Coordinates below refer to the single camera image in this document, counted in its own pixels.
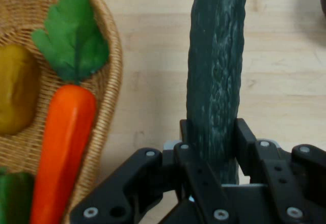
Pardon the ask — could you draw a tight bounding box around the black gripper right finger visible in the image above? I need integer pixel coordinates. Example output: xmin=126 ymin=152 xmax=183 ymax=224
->
xmin=233 ymin=118 xmax=326 ymax=224

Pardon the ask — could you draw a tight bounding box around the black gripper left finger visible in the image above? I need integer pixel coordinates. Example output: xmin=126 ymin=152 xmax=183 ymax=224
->
xmin=70 ymin=119 xmax=238 ymax=224

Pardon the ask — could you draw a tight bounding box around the dark green toy cucumber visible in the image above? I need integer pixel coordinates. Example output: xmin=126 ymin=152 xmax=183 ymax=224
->
xmin=186 ymin=0 xmax=248 ymax=185

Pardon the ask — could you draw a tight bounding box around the orange toy carrot with leaf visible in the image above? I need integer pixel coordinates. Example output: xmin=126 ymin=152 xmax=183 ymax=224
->
xmin=29 ymin=0 xmax=111 ymax=224

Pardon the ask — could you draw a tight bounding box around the woven wicker basket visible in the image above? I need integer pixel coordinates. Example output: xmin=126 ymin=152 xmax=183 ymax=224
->
xmin=0 ymin=0 xmax=124 ymax=224

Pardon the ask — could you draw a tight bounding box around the green toy bell pepper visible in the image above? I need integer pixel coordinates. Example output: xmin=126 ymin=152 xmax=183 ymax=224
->
xmin=0 ymin=166 xmax=35 ymax=224

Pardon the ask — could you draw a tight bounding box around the wooden cutting board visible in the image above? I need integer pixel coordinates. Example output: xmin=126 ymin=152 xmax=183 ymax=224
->
xmin=84 ymin=0 xmax=326 ymax=224

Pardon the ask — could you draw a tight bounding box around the yellow-brown toy potato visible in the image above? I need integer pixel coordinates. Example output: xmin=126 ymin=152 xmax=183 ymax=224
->
xmin=0 ymin=44 xmax=39 ymax=136

